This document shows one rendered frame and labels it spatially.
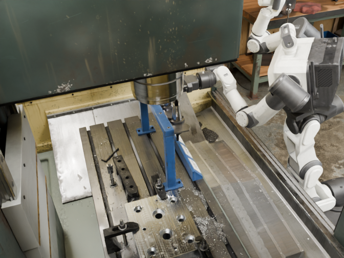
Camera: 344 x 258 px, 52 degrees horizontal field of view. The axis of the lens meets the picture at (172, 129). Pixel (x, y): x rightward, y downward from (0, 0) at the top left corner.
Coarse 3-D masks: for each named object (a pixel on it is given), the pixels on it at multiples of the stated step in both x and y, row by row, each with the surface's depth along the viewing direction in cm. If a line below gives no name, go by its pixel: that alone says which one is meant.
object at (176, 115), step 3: (174, 105) 140; (177, 105) 140; (174, 108) 140; (177, 108) 140; (180, 108) 142; (174, 111) 141; (177, 111) 140; (180, 111) 141; (174, 114) 141; (177, 114) 141; (180, 114) 142; (171, 117) 144; (174, 117) 142; (177, 117) 142; (180, 117) 142; (174, 120) 143; (177, 120) 142
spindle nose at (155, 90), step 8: (136, 80) 99; (144, 80) 97; (152, 80) 97; (160, 80) 97; (168, 80) 98; (176, 80) 100; (136, 88) 101; (144, 88) 99; (152, 88) 98; (160, 88) 98; (168, 88) 99; (176, 88) 101; (136, 96) 103; (144, 96) 101; (152, 96) 100; (160, 96) 100; (168, 96) 101; (176, 96) 103; (152, 104) 102; (160, 104) 102
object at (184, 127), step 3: (183, 123) 143; (174, 126) 141; (177, 126) 141; (180, 126) 141; (183, 126) 141; (186, 126) 141; (189, 126) 141; (174, 129) 140; (177, 129) 140; (180, 129) 140; (183, 129) 140; (186, 129) 140; (189, 129) 140; (174, 132) 138; (177, 132) 138; (180, 132) 139
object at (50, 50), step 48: (0, 0) 69; (48, 0) 72; (96, 0) 75; (144, 0) 78; (192, 0) 82; (240, 0) 86; (0, 48) 74; (48, 48) 78; (96, 48) 81; (144, 48) 85; (192, 48) 89; (0, 96) 80; (48, 96) 85
